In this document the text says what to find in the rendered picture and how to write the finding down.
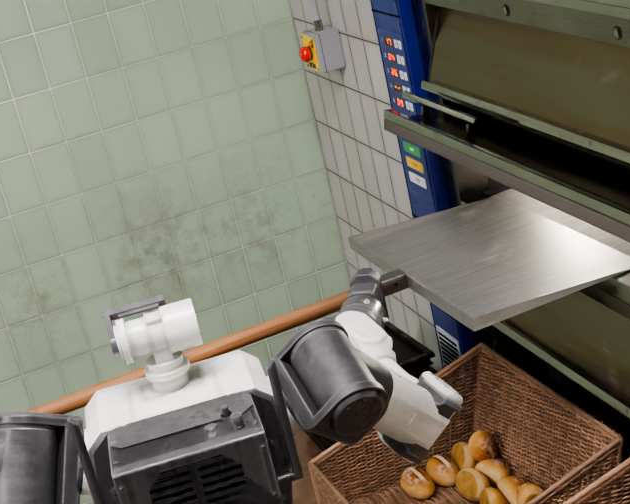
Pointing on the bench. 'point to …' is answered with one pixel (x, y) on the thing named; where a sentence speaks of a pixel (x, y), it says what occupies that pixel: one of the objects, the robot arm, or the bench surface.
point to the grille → (450, 350)
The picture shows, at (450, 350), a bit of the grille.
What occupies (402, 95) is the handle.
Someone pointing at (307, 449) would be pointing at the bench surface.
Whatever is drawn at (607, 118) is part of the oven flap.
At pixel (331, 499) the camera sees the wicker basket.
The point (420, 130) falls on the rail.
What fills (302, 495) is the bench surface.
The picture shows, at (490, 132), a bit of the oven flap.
